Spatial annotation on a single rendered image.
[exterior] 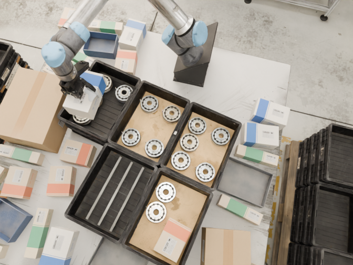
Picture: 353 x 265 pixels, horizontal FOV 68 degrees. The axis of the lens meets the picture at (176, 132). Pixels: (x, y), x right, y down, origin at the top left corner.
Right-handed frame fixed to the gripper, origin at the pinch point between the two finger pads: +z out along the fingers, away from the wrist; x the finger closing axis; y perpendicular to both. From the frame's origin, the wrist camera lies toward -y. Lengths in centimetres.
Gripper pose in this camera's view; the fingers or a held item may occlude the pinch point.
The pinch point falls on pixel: (84, 92)
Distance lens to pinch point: 130.5
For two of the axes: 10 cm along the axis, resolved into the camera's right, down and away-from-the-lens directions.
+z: -0.3, 3.1, 9.5
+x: 9.7, 2.5, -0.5
